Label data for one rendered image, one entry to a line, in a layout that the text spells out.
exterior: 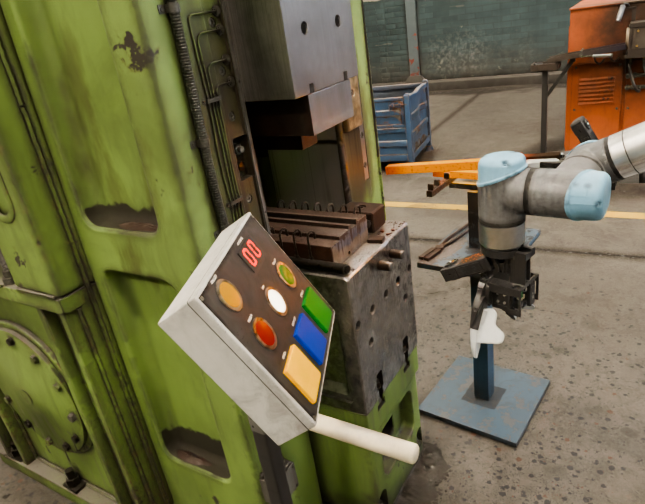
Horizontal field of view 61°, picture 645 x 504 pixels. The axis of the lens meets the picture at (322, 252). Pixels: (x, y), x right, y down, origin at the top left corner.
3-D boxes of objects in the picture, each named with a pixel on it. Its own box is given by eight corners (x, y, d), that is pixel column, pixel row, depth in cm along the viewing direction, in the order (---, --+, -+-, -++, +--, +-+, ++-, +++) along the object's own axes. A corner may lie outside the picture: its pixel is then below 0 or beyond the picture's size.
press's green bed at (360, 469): (426, 448, 203) (417, 344, 183) (382, 528, 175) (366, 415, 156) (303, 410, 232) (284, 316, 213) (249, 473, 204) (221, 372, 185)
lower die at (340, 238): (368, 239, 158) (365, 211, 154) (334, 269, 143) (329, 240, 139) (255, 227, 180) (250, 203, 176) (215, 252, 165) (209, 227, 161)
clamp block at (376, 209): (386, 222, 167) (384, 203, 164) (374, 234, 160) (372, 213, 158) (352, 220, 173) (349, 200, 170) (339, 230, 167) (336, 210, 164)
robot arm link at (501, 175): (522, 164, 81) (468, 162, 86) (521, 231, 86) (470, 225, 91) (538, 149, 87) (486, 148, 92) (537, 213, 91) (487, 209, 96)
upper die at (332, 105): (354, 116, 143) (349, 78, 139) (314, 136, 128) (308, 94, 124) (232, 119, 165) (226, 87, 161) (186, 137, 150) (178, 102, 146)
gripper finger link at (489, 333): (492, 365, 92) (508, 313, 92) (461, 354, 96) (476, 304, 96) (500, 366, 95) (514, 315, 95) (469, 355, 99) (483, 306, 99)
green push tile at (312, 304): (332, 311, 111) (309, 284, 109) (329, 332, 104) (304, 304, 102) (325, 315, 112) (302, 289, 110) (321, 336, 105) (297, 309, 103)
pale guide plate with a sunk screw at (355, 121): (363, 124, 172) (356, 68, 165) (349, 131, 165) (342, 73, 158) (357, 124, 173) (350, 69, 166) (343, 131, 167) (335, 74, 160)
